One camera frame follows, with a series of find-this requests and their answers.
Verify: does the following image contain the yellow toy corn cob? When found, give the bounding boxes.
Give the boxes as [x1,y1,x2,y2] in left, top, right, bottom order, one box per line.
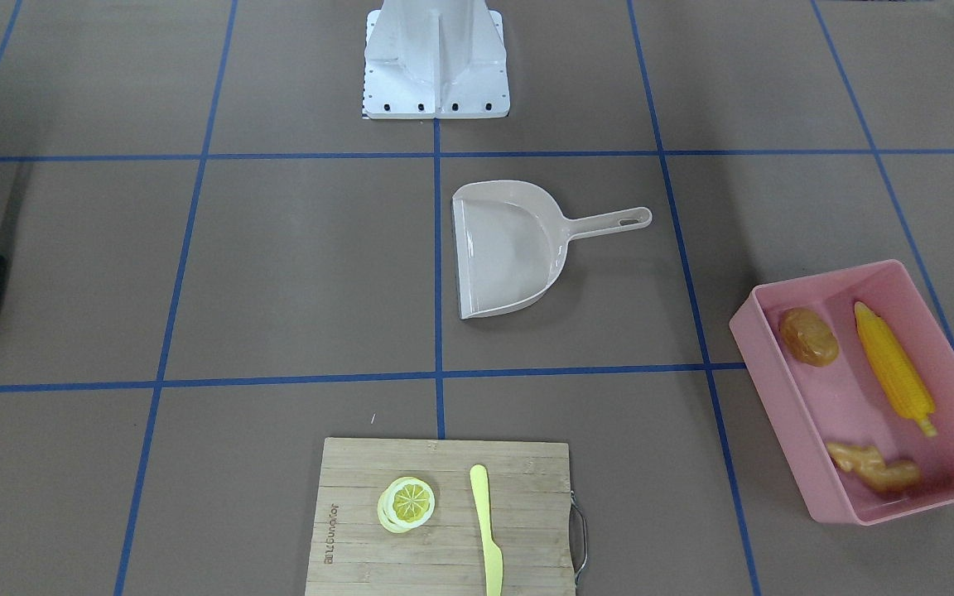
[853,301,938,438]

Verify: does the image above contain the brown toy potato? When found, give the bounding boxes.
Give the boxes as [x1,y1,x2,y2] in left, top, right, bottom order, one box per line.
[778,308,840,368]

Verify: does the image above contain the wooden cutting board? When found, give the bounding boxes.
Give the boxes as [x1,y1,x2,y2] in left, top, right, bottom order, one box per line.
[304,438,578,595]

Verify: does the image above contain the tan toy ginger root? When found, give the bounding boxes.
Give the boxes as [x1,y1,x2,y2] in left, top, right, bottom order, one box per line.
[825,442,923,493]

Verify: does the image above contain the yellow plastic knife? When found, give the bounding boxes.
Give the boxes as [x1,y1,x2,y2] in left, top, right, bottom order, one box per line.
[469,464,504,595]

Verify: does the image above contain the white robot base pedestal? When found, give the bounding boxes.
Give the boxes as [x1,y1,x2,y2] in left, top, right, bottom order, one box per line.
[361,1,511,120]

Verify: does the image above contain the yellow lemon slices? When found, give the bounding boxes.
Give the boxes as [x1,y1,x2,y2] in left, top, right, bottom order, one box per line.
[376,478,436,533]

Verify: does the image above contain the pink plastic bin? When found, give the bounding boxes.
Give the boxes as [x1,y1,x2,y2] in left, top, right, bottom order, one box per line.
[730,260,954,526]

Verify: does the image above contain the beige plastic dustpan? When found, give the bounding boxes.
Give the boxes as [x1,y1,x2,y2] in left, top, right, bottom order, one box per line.
[451,180,653,320]

